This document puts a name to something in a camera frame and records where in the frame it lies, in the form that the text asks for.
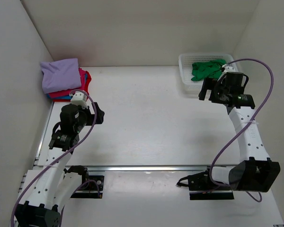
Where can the aluminium rail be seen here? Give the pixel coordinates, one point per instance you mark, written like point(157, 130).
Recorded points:
point(154, 137)

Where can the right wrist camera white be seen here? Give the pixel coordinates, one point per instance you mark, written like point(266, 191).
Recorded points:
point(226, 68)

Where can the white plastic basket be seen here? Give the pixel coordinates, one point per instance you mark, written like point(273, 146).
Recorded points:
point(185, 62)

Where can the folded lilac t shirt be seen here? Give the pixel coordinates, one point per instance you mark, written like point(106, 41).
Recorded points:
point(60, 75)

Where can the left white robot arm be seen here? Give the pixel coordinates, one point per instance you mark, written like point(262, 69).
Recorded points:
point(41, 203)

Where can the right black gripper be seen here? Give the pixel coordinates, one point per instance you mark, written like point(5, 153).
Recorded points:
point(208, 84)

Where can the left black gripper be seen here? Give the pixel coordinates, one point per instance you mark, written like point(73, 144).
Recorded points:
point(100, 114)

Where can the folded red t shirt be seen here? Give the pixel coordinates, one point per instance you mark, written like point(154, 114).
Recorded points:
point(84, 90)

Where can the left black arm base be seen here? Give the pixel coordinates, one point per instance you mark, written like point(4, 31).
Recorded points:
point(92, 185)

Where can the green t shirt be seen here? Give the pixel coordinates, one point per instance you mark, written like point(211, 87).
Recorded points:
point(209, 69)

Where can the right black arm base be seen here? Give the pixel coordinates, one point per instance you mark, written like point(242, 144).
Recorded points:
point(201, 188)

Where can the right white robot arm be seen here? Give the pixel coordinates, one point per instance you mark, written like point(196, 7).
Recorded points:
point(255, 172)

